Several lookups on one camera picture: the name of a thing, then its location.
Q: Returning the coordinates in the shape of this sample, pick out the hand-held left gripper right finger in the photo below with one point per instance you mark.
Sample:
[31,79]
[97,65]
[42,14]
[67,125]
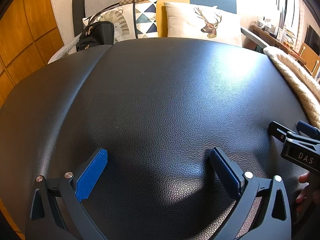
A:
[226,172]

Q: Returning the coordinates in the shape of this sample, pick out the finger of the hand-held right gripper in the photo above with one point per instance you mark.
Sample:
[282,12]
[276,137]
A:
[277,130]
[307,130]

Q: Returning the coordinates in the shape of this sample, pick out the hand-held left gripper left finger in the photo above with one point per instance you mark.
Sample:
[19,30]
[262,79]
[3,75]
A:
[92,172]

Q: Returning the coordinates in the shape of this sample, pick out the cream knit sweater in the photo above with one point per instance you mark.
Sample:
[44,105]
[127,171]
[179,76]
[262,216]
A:
[295,80]

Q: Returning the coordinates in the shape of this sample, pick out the person's right hand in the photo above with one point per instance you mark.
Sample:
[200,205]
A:
[303,177]

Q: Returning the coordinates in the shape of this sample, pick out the yellow wooden chair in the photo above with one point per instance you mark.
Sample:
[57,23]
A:
[308,55]

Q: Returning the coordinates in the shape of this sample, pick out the black television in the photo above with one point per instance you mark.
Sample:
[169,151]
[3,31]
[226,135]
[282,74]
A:
[313,40]

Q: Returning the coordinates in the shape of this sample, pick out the wooden side table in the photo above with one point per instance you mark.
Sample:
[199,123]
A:
[272,38]

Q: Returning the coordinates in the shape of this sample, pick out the group of jars and boxes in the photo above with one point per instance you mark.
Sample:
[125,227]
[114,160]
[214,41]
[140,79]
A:
[275,28]

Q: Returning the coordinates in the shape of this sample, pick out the sheer curtain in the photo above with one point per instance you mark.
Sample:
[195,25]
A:
[292,5]

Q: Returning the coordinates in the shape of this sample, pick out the black handbag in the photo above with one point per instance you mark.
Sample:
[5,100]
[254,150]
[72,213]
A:
[100,35]

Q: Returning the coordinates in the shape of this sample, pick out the deer print pillow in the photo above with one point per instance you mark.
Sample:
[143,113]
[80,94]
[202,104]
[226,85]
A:
[185,22]

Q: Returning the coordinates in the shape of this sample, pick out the striped animal print pillow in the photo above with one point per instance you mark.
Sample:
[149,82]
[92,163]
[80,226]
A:
[125,27]

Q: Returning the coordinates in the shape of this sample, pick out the wooden wardrobe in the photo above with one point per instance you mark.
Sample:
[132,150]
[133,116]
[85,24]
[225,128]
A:
[25,30]

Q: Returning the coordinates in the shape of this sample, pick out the black rolled mat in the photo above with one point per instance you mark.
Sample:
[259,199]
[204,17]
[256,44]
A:
[78,10]

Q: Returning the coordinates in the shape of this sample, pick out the triangle pattern pillow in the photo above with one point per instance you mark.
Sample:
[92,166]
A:
[146,17]

